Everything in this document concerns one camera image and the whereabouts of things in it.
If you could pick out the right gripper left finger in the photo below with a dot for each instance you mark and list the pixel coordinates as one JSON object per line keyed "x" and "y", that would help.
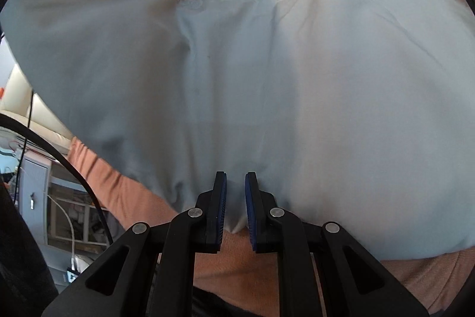
{"x": 149, "y": 270}

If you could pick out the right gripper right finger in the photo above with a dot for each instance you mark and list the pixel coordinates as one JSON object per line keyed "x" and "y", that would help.
{"x": 322, "y": 270}

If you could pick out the beige large garment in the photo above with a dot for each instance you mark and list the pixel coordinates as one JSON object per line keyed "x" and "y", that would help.
{"x": 357, "y": 111}

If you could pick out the rust brown bed blanket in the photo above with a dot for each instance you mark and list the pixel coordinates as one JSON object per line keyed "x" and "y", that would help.
{"x": 237, "y": 275}

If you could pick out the white bedside cabinet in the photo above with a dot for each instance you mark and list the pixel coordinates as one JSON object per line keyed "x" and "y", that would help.
{"x": 57, "y": 210}

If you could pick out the cream padded headboard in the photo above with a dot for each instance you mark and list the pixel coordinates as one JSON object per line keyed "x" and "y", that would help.
{"x": 18, "y": 103}

